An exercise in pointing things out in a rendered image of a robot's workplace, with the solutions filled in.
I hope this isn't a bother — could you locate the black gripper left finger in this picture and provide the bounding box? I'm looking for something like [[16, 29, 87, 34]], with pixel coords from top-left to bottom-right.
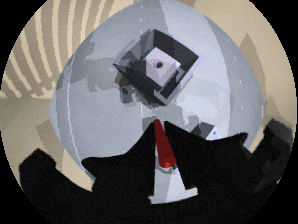
[[81, 121, 156, 197]]

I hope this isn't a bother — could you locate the red peg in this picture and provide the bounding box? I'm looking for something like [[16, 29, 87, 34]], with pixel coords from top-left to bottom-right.
[[153, 120, 177, 168]]

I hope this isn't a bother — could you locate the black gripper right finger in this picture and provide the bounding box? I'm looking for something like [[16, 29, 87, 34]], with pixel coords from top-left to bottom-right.
[[164, 120, 247, 190]]

